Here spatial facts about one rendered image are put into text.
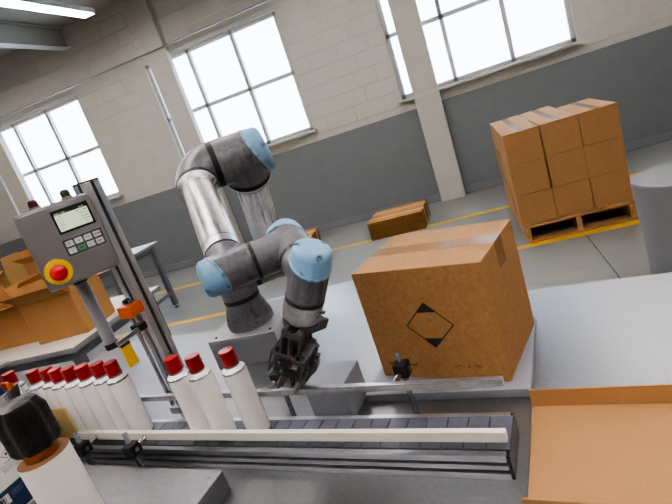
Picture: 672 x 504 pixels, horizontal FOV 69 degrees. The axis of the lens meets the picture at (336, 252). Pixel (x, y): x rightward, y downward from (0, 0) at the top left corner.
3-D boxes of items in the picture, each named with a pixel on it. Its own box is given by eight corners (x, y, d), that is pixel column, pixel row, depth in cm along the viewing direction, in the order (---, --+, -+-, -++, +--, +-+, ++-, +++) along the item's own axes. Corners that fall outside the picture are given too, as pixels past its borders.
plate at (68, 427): (56, 438, 132) (40, 410, 130) (58, 436, 133) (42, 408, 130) (79, 438, 128) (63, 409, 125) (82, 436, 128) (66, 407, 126)
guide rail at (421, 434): (79, 439, 127) (76, 433, 126) (83, 436, 128) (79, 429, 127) (507, 442, 78) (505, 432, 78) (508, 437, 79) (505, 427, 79)
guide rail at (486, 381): (93, 404, 132) (90, 400, 132) (96, 401, 133) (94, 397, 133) (504, 386, 83) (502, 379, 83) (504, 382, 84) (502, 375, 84)
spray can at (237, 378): (244, 439, 105) (208, 357, 100) (256, 423, 110) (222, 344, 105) (264, 439, 103) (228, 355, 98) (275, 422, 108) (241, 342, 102)
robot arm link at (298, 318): (294, 282, 95) (333, 295, 93) (291, 301, 97) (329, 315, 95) (277, 302, 88) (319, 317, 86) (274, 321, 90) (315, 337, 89)
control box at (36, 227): (50, 287, 122) (13, 216, 117) (118, 260, 129) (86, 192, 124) (50, 293, 113) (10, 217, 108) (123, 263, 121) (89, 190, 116)
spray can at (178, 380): (190, 441, 112) (153, 364, 106) (204, 426, 116) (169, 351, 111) (207, 441, 109) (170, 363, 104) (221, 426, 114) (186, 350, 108)
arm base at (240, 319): (221, 336, 154) (209, 308, 151) (241, 311, 168) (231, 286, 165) (262, 330, 149) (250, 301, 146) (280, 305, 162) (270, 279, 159)
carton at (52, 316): (18, 356, 270) (-16, 296, 260) (76, 316, 317) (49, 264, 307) (80, 340, 260) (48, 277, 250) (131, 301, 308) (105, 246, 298)
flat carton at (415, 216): (371, 241, 556) (366, 224, 551) (380, 227, 603) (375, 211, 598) (426, 228, 533) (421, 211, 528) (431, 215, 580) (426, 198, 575)
